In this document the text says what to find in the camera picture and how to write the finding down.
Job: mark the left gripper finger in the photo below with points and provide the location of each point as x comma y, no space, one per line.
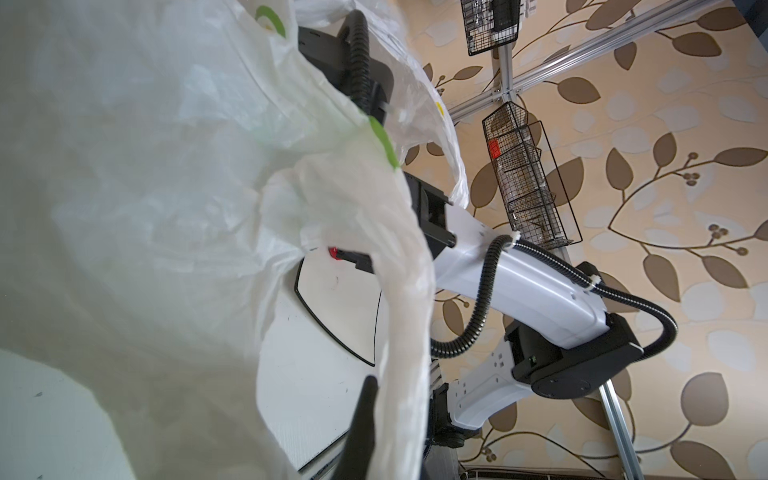
359,445

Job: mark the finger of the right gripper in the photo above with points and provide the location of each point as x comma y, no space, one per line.
361,261

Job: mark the white plastic bag fruit print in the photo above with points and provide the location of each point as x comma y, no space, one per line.
164,165

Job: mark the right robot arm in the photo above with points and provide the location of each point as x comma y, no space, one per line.
563,343

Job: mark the white tray black rim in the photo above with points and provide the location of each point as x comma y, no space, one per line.
316,354

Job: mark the red item in right basket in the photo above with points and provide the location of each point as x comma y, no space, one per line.
494,149

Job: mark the right black wire basket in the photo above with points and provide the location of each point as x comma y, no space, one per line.
536,190

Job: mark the black wire basket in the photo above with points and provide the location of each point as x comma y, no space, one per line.
536,190
490,24

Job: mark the back black wire basket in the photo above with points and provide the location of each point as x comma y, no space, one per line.
490,24

